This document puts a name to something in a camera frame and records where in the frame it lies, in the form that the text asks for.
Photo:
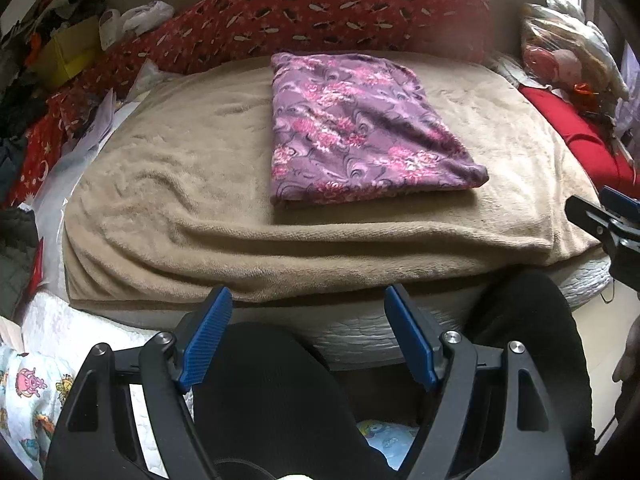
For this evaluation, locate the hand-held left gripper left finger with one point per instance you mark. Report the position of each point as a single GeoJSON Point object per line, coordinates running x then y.
{"type": "Point", "coordinates": [210, 330]}

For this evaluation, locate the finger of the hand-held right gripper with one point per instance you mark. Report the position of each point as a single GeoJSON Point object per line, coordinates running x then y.
{"type": "Point", "coordinates": [590, 217]}
{"type": "Point", "coordinates": [622, 202]}

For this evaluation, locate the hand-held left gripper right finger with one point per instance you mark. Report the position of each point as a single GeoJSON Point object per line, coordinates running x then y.
{"type": "Point", "coordinates": [407, 335]}

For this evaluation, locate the purple floral garment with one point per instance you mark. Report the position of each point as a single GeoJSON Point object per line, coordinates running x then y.
{"type": "Point", "coordinates": [360, 125]}

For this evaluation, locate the pile of dark clothes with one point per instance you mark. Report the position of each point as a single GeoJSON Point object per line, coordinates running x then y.
{"type": "Point", "coordinates": [45, 5]}

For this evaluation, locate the person's right hand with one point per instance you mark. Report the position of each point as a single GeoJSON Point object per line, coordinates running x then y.
{"type": "Point", "coordinates": [629, 355]}

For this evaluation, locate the white mattress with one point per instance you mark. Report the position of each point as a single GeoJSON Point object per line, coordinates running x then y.
{"type": "Point", "coordinates": [350, 325]}

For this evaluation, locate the plain red cushion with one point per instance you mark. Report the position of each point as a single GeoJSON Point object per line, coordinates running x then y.
{"type": "Point", "coordinates": [575, 135]}

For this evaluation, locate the person's black pants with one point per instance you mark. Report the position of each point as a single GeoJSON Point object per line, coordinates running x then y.
{"type": "Point", "coordinates": [280, 400]}

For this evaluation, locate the beige fleece blanket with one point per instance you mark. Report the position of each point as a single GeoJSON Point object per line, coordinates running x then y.
{"type": "Point", "coordinates": [200, 210]}

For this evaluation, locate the doll in clear plastic bag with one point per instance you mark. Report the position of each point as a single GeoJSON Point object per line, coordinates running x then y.
{"type": "Point", "coordinates": [565, 55]}

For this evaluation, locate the cartoon print sheet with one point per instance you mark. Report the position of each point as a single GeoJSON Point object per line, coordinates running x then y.
{"type": "Point", "coordinates": [30, 395]}

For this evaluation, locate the dark quilted garment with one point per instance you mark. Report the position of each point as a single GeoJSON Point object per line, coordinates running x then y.
{"type": "Point", "coordinates": [17, 255]}

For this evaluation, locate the white papers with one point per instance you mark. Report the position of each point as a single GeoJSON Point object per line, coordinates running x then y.
{"type": "Point", "coordinates": [102, 115]}

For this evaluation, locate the red star print cloth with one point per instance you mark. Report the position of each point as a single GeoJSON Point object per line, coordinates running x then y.
{"type": "Point", "coordinates": [37, 160]}

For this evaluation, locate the yellow cardboard box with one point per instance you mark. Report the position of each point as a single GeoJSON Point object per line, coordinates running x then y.
{"type": "Point", "coordinates": [70, 47]}

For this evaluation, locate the white plastic bag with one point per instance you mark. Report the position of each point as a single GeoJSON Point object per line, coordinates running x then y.
{"type": "Point", "coordinates": [137, 17]}

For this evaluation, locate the red patterned pillow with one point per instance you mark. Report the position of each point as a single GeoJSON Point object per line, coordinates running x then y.
{"type": "Point", "coordinates": [320, 15]}

